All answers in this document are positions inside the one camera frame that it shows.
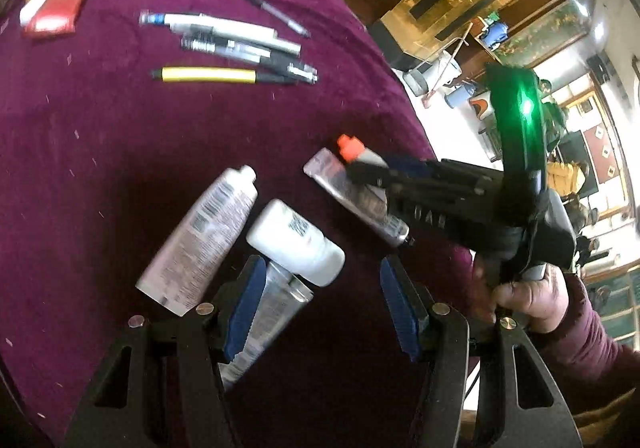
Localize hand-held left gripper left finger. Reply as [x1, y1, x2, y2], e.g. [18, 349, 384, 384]
[62, 255, 267, 448]

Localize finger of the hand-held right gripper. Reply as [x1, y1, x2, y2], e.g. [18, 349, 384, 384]
[382, 154, 503, 183]
[346, 162, 481, 201]

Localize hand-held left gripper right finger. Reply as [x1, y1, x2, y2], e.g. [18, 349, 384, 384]
[379, 255, 583, 448]

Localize silver crimped tube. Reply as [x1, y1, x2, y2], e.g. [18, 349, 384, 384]
[219, 260, 315, 385]

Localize silver printed tube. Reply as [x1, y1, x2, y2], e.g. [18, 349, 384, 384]
[303, 147, 412, 247]

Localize white bottle orange cap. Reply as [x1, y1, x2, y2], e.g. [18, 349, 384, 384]
[336, 134, 390, 167]

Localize white tube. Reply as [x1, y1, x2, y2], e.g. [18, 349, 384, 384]
[135, 164, 259, 317]

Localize white plastic bottle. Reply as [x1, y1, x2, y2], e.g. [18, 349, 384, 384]
[246, 199, 347, 287]

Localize person's right forearm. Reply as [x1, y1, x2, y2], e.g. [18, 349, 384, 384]
[530, 273, 640, 416]

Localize person's right hand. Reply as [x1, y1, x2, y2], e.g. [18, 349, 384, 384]
[470, 258, 573, 335]

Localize blue bucket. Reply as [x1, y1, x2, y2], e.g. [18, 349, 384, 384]
[445, 82, 476, 108]

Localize white bucket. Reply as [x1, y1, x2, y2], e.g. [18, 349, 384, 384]
[405, 50, 461, 96]

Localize blue container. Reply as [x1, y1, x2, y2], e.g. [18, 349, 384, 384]
[482, 20, 511, 48]

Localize aquarium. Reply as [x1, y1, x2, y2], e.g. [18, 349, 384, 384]
[495, 0, 592, 69]

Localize black white pen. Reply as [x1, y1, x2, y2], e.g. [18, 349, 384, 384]
[181, 38, 319, 84]

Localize black clear gel pen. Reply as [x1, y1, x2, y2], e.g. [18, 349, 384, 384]
[231, 0, 312, 38]

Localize yellow black pen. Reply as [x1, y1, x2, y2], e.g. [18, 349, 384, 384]
[151, 66, 298, 86]

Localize maroon tablecloth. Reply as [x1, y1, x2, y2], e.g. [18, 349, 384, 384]
[0, 0, 476, 448]

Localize white pen blue end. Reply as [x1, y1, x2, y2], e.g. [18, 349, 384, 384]
[139, 10, 278, 41]

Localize red snack packet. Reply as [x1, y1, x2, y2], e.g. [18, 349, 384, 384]
[21, 0, 101, 37]

